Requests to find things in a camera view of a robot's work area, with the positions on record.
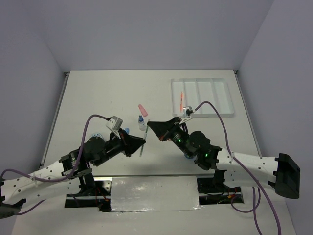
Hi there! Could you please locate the clear spray bottle blue cap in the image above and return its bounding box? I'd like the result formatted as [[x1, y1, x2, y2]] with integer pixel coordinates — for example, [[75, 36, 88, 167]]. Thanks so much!
[[138, 115, 146, 131]]

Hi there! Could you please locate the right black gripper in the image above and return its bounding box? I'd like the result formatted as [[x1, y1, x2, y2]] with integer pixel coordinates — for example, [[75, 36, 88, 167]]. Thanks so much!
[[147, 117, 193, 158]]

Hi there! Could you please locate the flat round blue-label tin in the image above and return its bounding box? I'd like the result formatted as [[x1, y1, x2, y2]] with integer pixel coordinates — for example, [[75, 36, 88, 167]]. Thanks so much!
[[90, 132, 103, 139]]

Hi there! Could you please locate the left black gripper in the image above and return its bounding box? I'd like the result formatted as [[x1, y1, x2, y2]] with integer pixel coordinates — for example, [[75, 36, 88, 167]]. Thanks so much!
[[93, 127, 146, 166]]

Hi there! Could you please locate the blue translucent cap case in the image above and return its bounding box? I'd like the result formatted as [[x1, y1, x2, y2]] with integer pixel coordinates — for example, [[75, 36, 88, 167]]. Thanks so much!
[[124, 127, 130, 134]]

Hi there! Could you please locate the orange highlighter pen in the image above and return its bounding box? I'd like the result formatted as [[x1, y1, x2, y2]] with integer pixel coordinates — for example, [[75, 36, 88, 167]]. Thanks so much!
[[179, 91, 183, 113]]

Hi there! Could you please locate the small blue jar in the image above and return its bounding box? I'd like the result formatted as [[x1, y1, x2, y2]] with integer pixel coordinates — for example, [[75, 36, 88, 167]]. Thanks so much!
[[184, 153, 195, 159]]

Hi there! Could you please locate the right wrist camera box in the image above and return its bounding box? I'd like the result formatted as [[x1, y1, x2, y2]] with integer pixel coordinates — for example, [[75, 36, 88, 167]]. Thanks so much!
[[180, 106, 194, 124]]

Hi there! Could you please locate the pink translucent cap case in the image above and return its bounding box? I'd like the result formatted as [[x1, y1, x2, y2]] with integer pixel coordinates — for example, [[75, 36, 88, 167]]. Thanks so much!
[[138, 104, 148, 117]]

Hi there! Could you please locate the white divided organizer tray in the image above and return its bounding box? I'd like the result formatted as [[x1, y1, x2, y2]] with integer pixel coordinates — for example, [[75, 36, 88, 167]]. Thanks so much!
[[171, 78, 235, 118]]

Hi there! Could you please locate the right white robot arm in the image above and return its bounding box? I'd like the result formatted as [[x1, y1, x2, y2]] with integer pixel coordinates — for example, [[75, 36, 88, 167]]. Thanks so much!
[[147, 117, 300, 199]]

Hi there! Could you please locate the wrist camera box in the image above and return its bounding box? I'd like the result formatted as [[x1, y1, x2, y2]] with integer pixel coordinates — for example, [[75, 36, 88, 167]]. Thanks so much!
[[180, 106, 194, 124], [106, 116, 123, 136]]

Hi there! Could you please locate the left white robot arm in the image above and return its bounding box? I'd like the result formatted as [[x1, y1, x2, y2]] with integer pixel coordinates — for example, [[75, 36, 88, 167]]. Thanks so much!
[[0, 130, 146, 219]]

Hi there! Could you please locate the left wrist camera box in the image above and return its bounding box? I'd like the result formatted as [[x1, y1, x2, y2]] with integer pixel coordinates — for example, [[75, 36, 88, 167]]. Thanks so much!
[[106, 116, 123, 136]]

